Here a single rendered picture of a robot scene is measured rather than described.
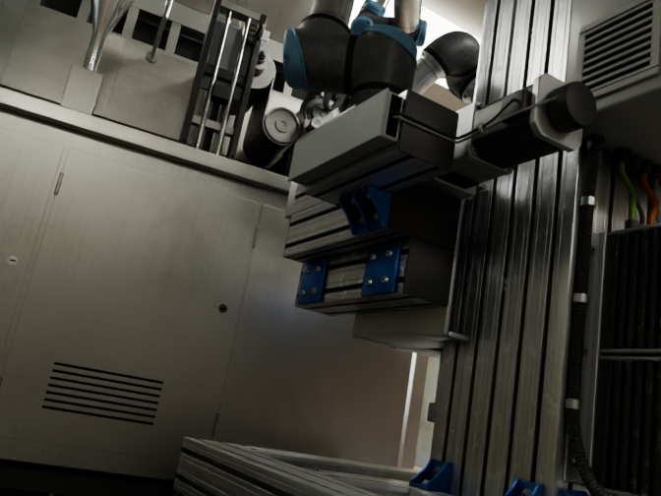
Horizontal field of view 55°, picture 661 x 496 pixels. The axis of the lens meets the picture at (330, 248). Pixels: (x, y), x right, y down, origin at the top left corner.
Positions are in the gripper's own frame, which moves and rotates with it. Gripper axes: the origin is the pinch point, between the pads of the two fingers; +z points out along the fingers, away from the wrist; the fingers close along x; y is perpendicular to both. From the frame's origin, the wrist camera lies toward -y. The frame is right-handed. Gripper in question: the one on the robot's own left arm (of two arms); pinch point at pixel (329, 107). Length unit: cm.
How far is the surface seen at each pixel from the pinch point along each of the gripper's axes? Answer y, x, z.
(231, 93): -13.5, 33.2, 0.4
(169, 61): 35, 50, 18
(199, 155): -46, 40, 5
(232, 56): -2.3, 35.0, -5.8
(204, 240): -60, 34, 21
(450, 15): 222, -119, 0
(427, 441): 132, -260, 319
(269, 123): -5.0, 17.5, 9.8
